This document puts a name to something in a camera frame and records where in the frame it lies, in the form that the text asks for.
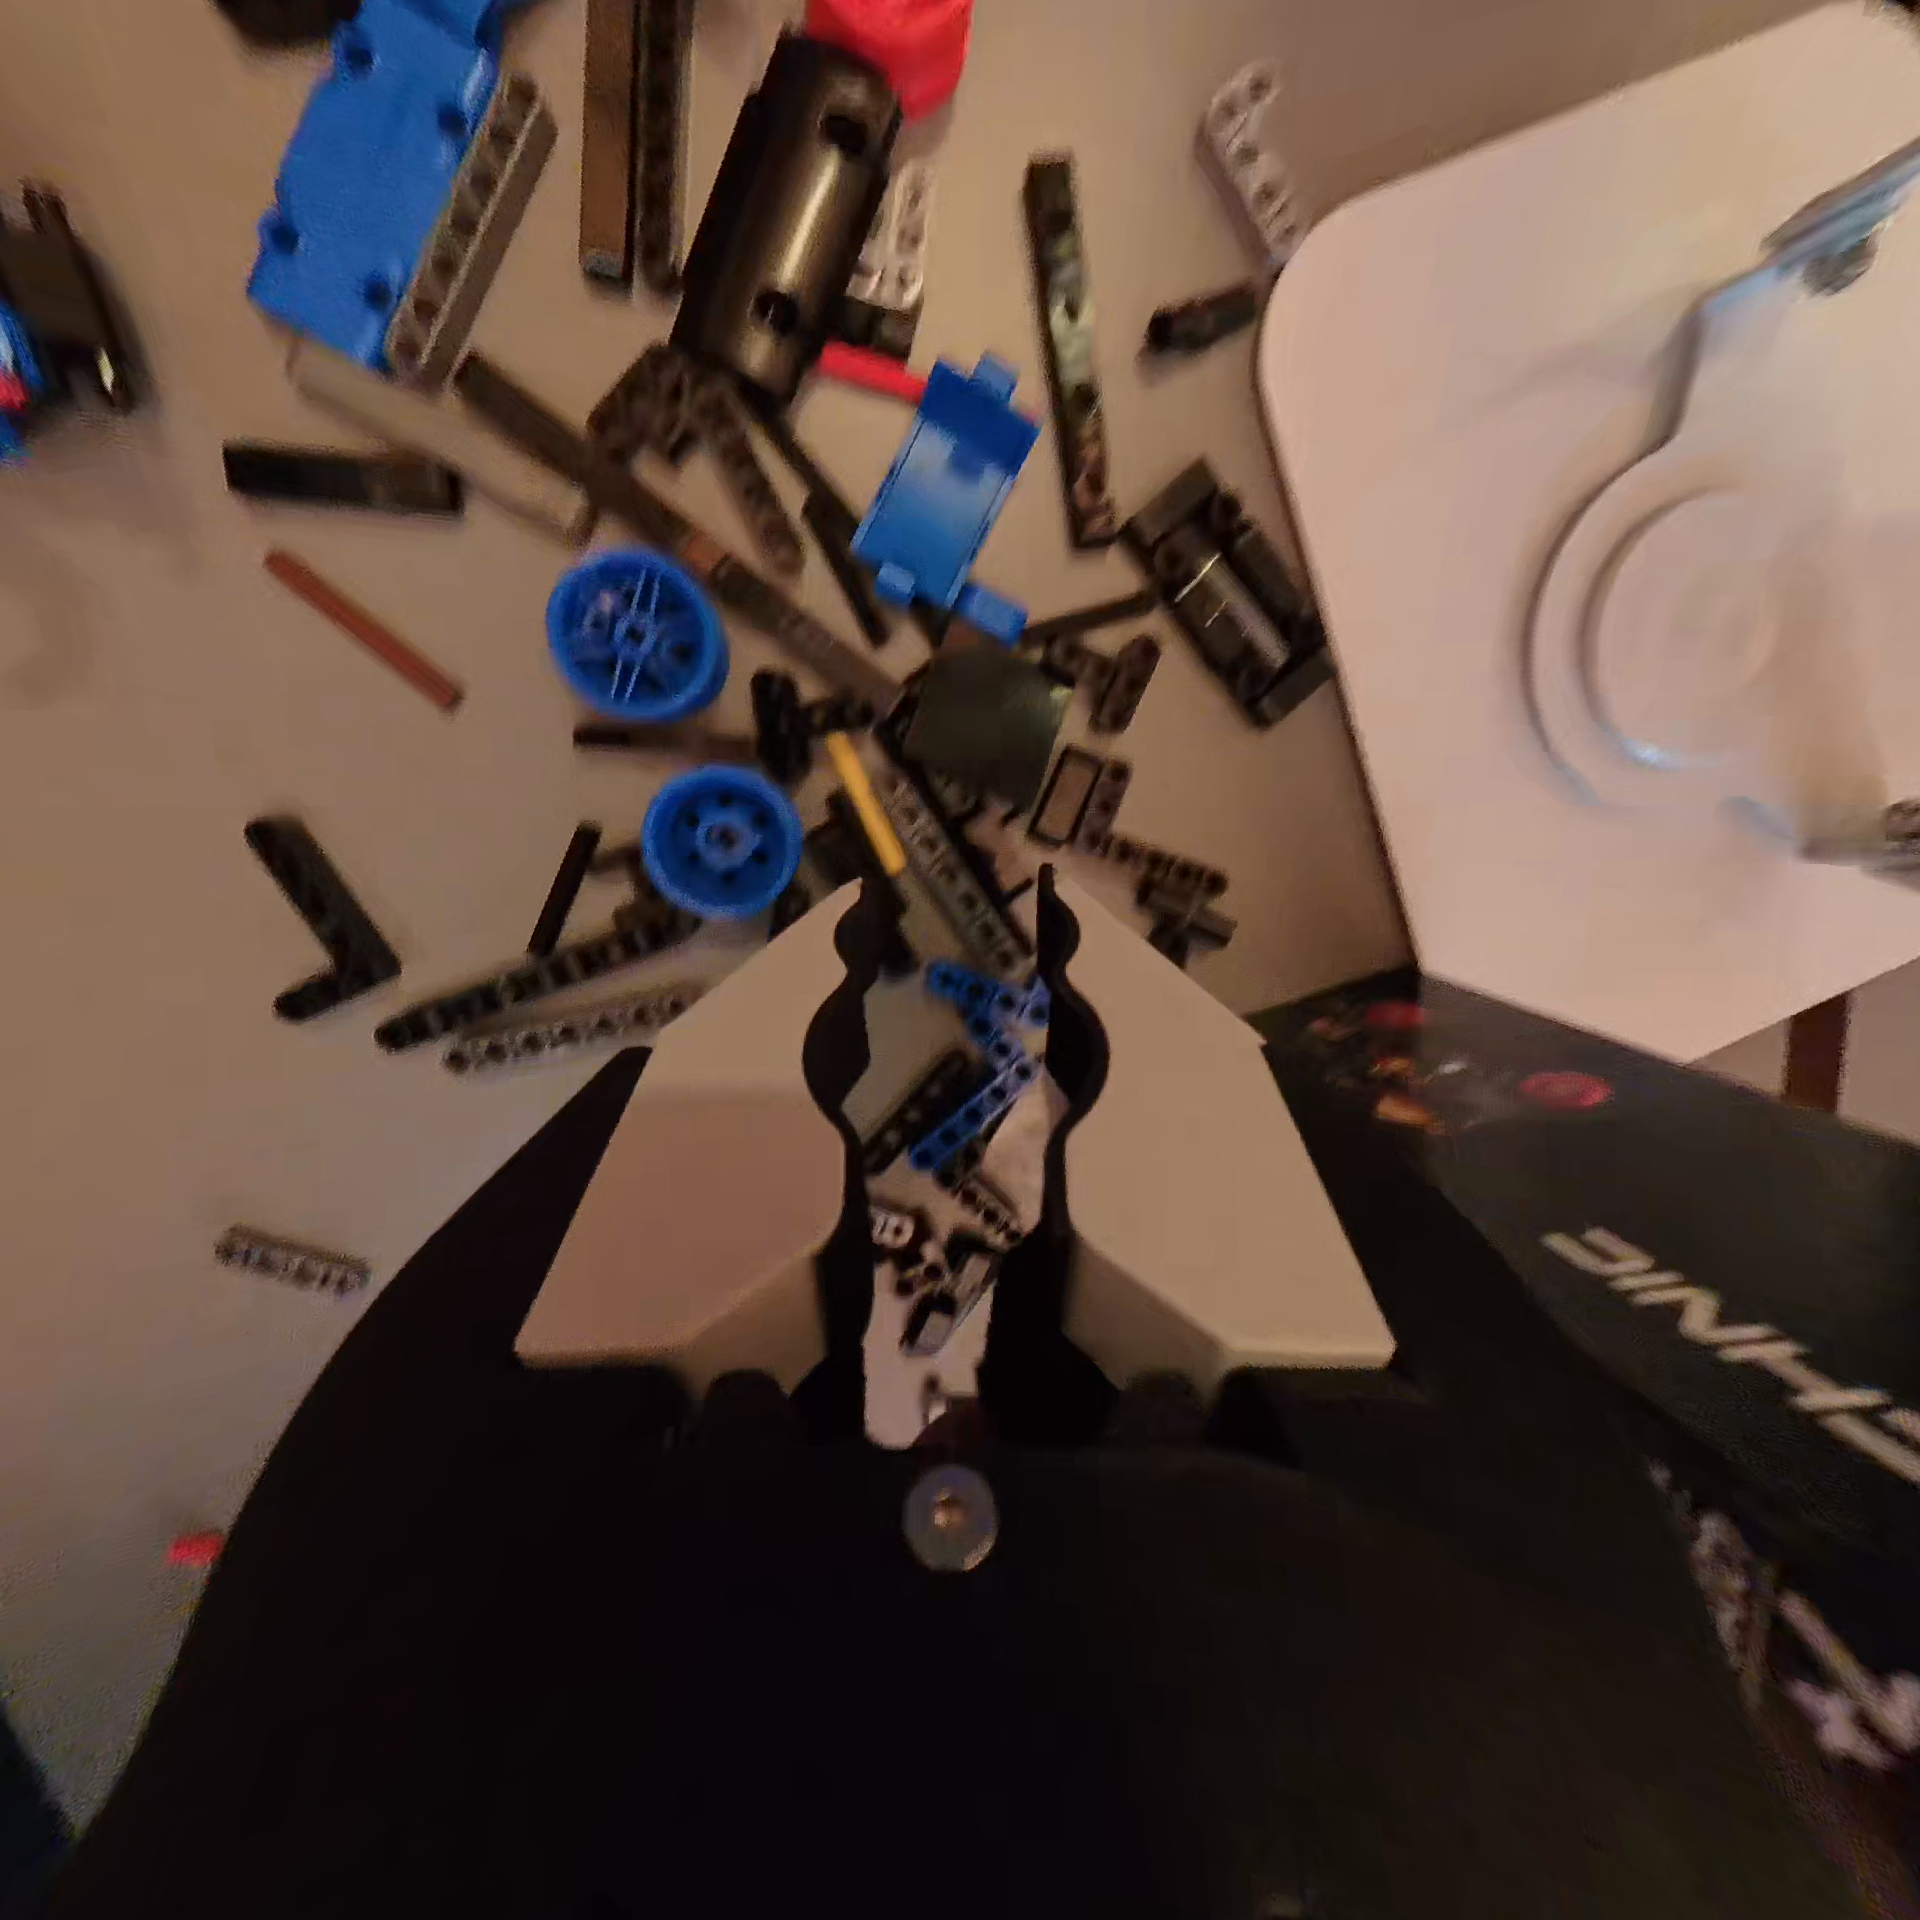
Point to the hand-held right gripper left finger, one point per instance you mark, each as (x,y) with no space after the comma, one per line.
(689,1199)

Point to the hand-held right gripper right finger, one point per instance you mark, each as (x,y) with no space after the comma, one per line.
(1216,1199)

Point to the partly built toy chassis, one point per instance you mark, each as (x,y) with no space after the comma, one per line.
(59,331)

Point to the blue angled toy beam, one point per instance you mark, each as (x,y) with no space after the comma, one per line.
(985,994)
(974,1101)

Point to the printed toy truck box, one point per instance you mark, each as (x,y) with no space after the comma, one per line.
(1576,1199)

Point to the short dark grey toy beam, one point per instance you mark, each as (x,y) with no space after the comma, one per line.
(293,1263)

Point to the yellow toy axle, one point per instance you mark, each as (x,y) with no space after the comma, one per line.
(867,805)

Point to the black square toy panel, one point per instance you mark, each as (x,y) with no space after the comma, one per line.
(974,719)

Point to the blue spoked toy wheel rim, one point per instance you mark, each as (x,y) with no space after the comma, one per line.
(638,631)

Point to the red toy pin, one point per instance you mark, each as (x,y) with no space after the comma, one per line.
(195,1549)

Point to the brown toy axle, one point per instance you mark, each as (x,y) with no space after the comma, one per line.
(361,629)

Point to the blue toy fender piece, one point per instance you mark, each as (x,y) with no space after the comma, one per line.
(945,481)

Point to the red toy axle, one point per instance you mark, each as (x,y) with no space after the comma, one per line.
(870,370)

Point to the pile of black toy beams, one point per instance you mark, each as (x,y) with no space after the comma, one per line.
(1071,344)

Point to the light grey toy beam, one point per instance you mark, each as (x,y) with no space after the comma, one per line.
(895,251)

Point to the black toy cylinder piece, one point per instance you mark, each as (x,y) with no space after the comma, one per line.
(787,228)

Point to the grey angled toy beam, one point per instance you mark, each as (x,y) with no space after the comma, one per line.
(1252,164)

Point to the blue curved toy panel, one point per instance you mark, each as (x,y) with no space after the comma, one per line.
(361,180)

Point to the red toy wheel rim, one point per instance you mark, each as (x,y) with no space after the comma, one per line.
(894,43)

